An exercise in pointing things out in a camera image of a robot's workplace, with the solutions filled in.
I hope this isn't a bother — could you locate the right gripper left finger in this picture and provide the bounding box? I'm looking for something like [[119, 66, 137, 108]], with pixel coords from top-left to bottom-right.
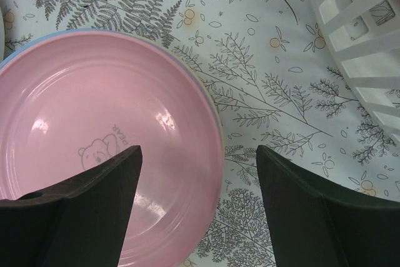
[[1, 146, 143, 266]]

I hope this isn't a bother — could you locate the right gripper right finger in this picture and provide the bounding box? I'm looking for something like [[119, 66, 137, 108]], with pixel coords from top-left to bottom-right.
[[256, 145, 399, 266]]

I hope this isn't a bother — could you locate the pink plate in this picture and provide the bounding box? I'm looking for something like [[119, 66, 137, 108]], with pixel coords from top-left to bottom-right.
[[1, 29, 224, 266]]

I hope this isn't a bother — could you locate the green plate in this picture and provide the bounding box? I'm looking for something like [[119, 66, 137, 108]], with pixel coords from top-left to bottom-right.
[[0, 10, 5, 62]]

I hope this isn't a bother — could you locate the cream plate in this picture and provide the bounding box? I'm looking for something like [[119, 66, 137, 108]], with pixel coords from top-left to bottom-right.
[[199, 81, 225, 160]]

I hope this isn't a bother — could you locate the floral tablecloth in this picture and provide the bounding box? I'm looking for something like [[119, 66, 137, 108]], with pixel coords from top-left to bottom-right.
[[1, 0, 399, 266]]

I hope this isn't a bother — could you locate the white plastic basket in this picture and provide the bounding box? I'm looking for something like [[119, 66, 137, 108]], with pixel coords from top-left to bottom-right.
[[311, 0, 399, 142]]

